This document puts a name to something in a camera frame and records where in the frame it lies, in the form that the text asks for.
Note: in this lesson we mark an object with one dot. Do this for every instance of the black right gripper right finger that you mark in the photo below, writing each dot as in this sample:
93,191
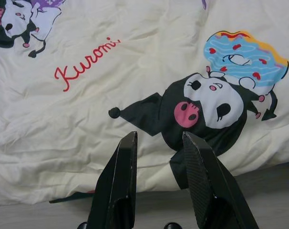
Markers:
206,183

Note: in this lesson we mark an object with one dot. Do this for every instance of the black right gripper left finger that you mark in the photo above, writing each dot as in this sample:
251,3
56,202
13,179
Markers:
118,181

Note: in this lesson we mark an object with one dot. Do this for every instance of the white cartoon print blanket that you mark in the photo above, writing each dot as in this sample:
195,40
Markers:
111,95

